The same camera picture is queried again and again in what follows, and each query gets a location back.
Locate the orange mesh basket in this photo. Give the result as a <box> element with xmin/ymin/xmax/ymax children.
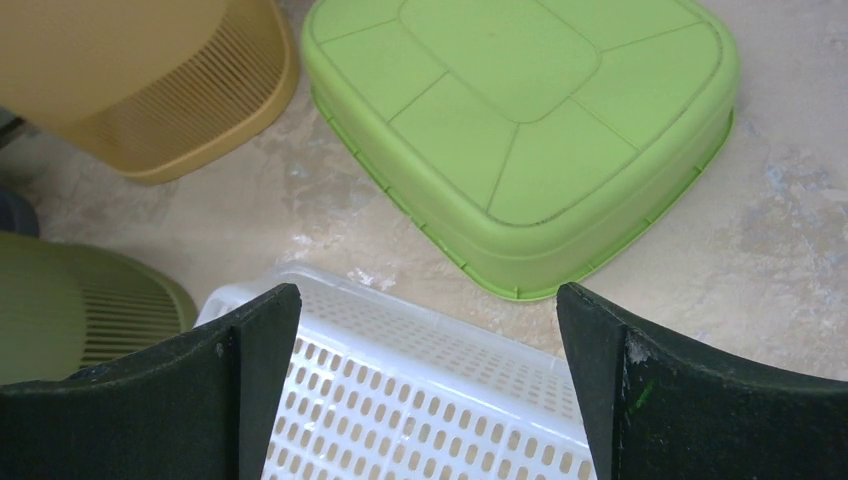
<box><xmin>1</xmin><ymin>0</ymin><xmax>299</xmax><ymax>184</ymax></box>

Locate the lime green tray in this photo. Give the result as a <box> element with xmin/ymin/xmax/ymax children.
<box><xmin>301</xmin><ymin>1</ymin><xmax>740</xmax><ymax>301</ymax></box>

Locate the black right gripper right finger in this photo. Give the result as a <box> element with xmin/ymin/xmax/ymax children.
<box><xmin>556</xmin><ymin>283</ymin><xmax>847</xmax><ymax>479</ymax></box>

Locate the olive green mesh basket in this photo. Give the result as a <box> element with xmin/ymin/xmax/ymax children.
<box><xmin>1</xmin><ymin>233</ymin><xmax>198</xmax><ymax>384</ymax></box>

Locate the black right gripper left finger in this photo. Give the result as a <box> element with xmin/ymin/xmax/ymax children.
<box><xmin>1</xmin><ymin>283</ymin><xmax>302</xmax><ymax>479</ymax></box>

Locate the white mesh tray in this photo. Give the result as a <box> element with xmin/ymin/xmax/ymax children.
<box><xmin>198</xmin><ymin>262</ymin><xmax>596</xmax><ymax>479</ymax></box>

